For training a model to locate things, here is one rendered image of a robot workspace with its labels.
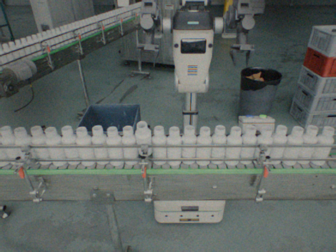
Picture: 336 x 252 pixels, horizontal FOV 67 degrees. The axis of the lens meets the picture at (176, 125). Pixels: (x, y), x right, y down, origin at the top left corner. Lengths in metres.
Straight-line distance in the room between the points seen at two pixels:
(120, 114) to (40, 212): 1.15
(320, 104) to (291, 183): 2.22
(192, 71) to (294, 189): 0.84
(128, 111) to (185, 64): 0.47
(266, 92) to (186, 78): 1.53
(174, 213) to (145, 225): 0.27
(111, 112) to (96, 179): 0.66
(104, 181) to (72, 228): 1.15
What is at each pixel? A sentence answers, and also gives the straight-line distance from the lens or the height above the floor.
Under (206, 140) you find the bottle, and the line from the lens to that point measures 0.97.
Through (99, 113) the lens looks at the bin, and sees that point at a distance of 1.69.
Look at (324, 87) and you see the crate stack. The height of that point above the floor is 0.54.
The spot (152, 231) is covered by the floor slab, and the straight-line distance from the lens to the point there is 2.06.
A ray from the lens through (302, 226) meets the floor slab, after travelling 2.29.
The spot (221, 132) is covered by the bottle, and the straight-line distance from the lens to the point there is 0.98.
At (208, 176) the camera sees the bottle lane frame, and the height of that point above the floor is 0.97.
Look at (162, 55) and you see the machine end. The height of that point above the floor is 0.28.
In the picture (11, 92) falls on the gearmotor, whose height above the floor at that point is 0.89.
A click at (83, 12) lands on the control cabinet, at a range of 7.73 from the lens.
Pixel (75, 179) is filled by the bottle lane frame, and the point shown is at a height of 0.95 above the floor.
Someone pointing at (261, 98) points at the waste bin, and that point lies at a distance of 2.96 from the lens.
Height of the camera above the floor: 1.70
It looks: 33 degrees down
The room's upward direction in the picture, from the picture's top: straight up
